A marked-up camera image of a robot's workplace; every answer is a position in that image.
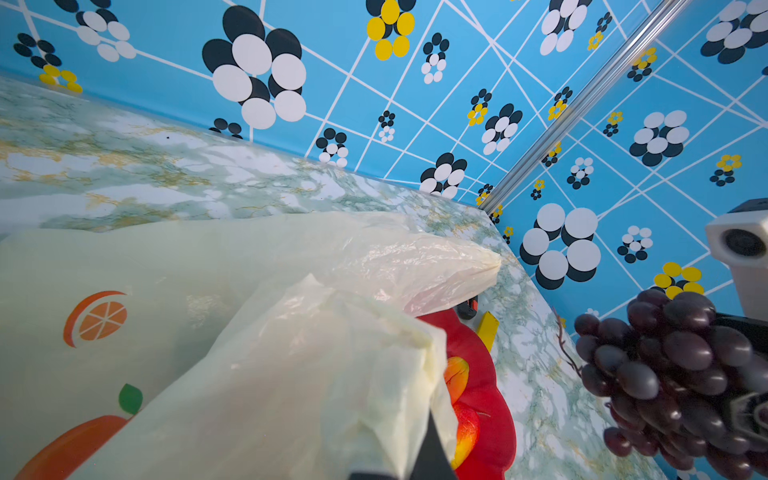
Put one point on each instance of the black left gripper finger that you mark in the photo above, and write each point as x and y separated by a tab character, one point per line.
431	462

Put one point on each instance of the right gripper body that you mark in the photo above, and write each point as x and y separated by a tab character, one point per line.
744	404

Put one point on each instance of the red flower-shaped plate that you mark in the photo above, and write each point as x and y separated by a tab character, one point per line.
495	449

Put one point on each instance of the dark purple grapes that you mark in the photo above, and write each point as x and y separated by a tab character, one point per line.
662	373

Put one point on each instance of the translucent cream plastic bag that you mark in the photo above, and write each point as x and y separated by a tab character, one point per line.
282	347

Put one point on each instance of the red yellow mango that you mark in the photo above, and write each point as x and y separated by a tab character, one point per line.
456	377

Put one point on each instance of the red strawberry fruit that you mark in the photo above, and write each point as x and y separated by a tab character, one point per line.
467	433

